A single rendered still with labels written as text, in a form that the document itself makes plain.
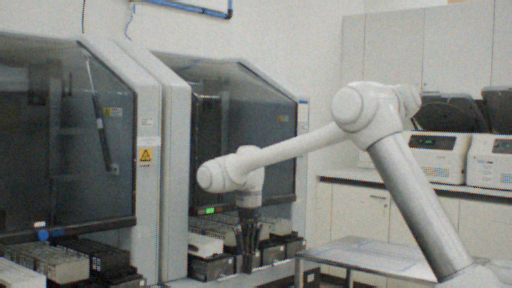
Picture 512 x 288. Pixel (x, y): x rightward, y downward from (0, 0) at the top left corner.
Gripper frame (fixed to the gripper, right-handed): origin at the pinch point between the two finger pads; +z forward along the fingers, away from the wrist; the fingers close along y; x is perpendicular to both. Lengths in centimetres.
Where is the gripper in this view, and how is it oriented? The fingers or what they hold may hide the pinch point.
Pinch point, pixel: (247, 263)
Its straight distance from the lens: 200.7
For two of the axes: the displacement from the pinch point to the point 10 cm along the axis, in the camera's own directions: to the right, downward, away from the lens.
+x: 7.0, 0.5, -7.2
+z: -0.2, 10.0, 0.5
